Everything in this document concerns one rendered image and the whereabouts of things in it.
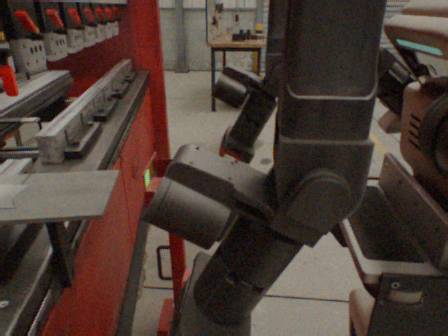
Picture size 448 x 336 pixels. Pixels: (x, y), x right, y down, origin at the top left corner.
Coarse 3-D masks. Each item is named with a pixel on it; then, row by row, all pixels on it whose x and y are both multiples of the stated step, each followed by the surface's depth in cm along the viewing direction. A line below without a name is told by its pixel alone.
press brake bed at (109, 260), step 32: (128, 128) 163; (128, 160) 159; (128, 192) 155; (96, 224) 102; (128, 224) 152; (96, 256) 101; (128, 256) 149; (64, 288) 75; (96, 288) 99; (128, 288) 171; (32, 320) 61; (64, 320) 75; (96, 320) 99; (128, 320) 154
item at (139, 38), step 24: (144, 0) 244; (120, 24) 249; (144, 24) 251; (96, 48) 254; (120, 48) 256; (144, 48) 258; (72, 72) 259; (96, 72) 261; (72, 96) 267; (168, 144) 300
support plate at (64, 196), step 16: (0, 176) 72; (16, 176) 72; (32, 176) 72; (48, 176) 72; (64, 176) 72; (80, 176) 72; (96, 176) 72; (112, 176) 72; (48, 192) 66; (64, 192) 66; (80, 192) 66; (96, 192) 66; (112, 192) 67; (16, 208) 61; (32, 208) 61; (48, 208) 61; (64, 208) 61; (80, 208) 61; (96, 208) 61; (0, 224) 58
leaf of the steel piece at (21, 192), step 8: (0, 184) 69; (32, 184) 65; (40, 184) 68; (0, 192) 66; (8, 192) 66; (16, 192) 66; (24, 192) 63; (32, 192) 65; (0, 200) 63; (8, 200) 63; (16, 200) 61; (24, 200) 63; (0, 208) 61; (8, 208) 61
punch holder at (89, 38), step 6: (78, 6) 132; (84, 6) 138; (78, 12) 133; (84, 12) 137; (84, 18) 137; (84, 24) 137; (90, 30) 144; (84, 36) 137; (90, 36) 143; (84, 42) 138; (90, 42) 143
